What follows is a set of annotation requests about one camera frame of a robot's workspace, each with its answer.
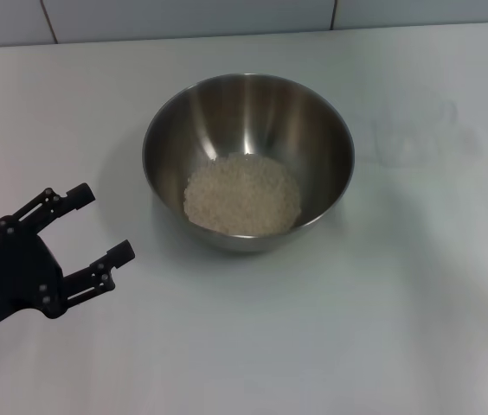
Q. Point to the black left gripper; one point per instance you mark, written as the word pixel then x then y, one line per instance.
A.
pixel 14 276

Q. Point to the stainless steel mixing bowl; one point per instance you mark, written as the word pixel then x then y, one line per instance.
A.
pixel 209 129

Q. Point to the clear plastic measuring cup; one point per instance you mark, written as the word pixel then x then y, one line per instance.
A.
pixel 404 142

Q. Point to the white rice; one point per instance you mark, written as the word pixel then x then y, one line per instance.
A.
pixel 244 203

